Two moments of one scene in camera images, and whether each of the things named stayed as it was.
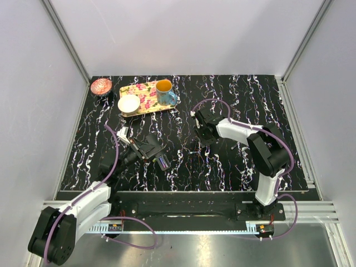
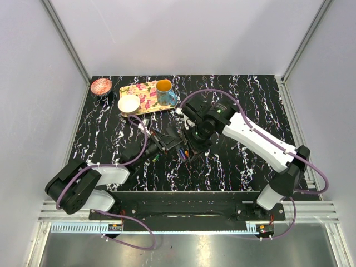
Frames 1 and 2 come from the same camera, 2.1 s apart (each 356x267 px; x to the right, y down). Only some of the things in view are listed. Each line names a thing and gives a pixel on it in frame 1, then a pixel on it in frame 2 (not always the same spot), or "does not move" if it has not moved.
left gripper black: [148, 149] → [161, 142]
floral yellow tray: [146, 93] does not move
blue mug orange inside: [164, 95] does not move
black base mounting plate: [194, 207] does not move
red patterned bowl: [100, 86] does not move
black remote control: [162, 161] → [186, 153]
